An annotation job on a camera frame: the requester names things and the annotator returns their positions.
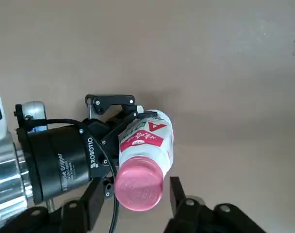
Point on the pink bottle cap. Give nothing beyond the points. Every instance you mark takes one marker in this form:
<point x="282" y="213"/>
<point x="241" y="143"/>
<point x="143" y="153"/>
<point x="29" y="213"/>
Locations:
<point x="137" y="187"/>

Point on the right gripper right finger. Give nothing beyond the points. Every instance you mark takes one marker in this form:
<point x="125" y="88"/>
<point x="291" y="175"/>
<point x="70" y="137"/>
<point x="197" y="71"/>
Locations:
<point x="205" y="221"/>

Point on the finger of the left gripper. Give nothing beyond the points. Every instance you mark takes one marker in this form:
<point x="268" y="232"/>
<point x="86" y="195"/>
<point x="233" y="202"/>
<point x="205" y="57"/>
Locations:
<point x="113" y="100"/>
<point x="109" y="160"/>

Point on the white drink bottle red label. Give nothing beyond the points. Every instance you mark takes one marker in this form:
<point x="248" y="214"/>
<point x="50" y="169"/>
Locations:
<point x="150" y="155"/>

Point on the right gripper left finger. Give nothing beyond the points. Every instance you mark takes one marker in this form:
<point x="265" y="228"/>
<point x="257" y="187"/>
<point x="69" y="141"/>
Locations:
<point x="65" y="221"/>

